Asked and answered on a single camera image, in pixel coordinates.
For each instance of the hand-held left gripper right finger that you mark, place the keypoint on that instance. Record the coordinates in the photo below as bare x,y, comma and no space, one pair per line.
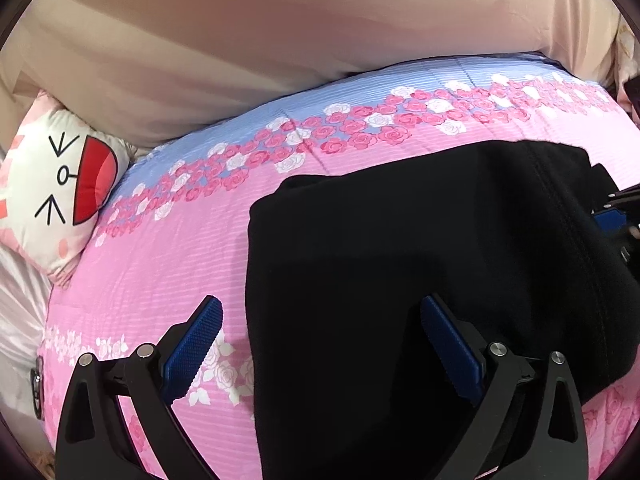
452,347

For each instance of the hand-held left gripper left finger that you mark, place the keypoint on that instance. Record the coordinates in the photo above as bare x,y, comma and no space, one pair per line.
192,347

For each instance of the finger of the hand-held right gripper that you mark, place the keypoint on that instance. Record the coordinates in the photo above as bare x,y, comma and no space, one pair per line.
622,197
607,221

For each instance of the black pants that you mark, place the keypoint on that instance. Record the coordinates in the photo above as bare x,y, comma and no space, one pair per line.
400,240

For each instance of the pink floral bedsheet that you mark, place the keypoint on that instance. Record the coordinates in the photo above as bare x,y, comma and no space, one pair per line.
175,260

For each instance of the pale floral blanket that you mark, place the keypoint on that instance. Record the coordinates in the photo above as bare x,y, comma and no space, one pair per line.
627,50

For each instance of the small black device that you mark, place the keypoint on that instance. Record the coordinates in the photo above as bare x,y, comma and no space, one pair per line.
38,387

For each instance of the white satin cloth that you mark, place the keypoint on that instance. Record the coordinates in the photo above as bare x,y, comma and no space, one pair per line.
20,320

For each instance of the white cat face pillow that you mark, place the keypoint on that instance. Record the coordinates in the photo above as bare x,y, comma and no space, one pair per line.
45,200

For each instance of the beige headboard cushion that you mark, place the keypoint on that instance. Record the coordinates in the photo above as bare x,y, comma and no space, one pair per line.
300,20

